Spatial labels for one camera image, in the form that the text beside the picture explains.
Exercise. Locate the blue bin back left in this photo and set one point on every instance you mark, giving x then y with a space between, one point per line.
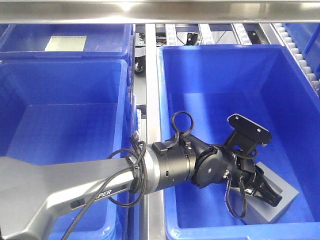
28 41

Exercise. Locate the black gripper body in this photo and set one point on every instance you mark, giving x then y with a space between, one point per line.
243 173

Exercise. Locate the gray square base block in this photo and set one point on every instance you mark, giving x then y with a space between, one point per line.
268 209

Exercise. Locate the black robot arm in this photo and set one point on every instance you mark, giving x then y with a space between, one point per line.
32 196

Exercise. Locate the blue bin front left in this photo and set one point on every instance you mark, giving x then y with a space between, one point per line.
63 111

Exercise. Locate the stainless steel shelf frame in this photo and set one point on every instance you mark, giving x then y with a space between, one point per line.
152 12

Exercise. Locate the blue target bin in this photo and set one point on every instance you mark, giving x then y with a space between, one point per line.
293 119

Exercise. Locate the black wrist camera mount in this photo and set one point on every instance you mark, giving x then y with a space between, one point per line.
246 134

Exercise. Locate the white roller conveyor track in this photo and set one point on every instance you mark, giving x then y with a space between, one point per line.
297 52

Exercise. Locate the white paper label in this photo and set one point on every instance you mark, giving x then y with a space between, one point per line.
66 44

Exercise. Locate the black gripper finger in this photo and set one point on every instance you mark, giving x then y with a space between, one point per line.
268 193
257 194

